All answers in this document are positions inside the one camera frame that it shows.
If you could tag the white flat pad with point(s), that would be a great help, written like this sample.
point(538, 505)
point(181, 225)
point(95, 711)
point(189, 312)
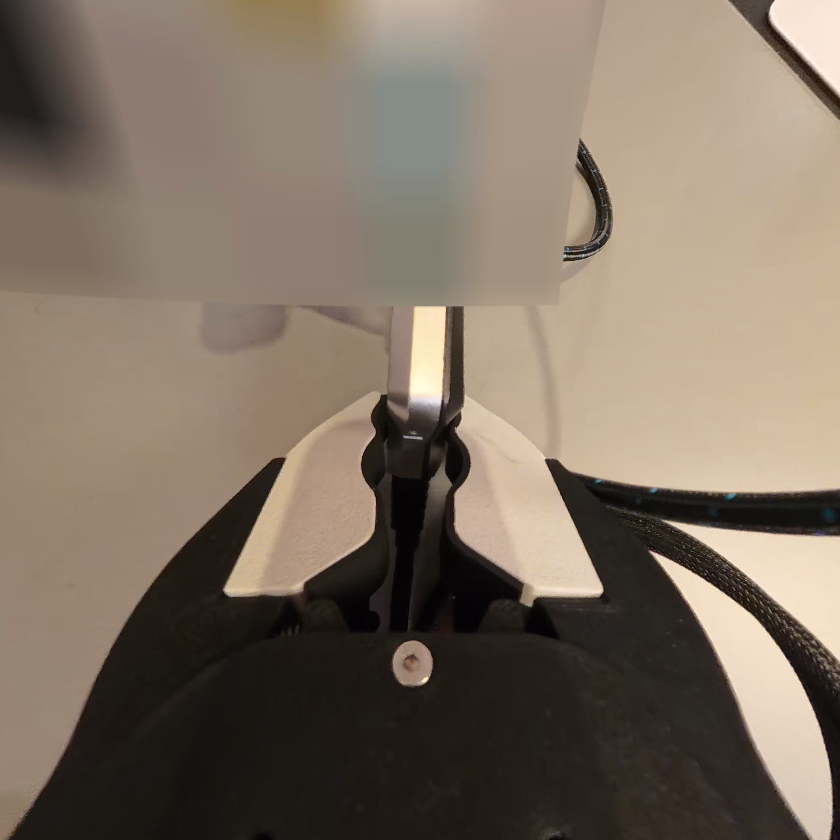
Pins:
point(814, 26)

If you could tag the silver metal port hub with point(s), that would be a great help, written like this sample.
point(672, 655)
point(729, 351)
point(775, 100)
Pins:
point(426, 367)

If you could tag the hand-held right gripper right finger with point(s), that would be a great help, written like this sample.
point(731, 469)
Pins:
point(525, 518)

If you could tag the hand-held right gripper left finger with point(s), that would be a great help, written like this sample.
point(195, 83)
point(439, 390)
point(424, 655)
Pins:
point(308, 512)

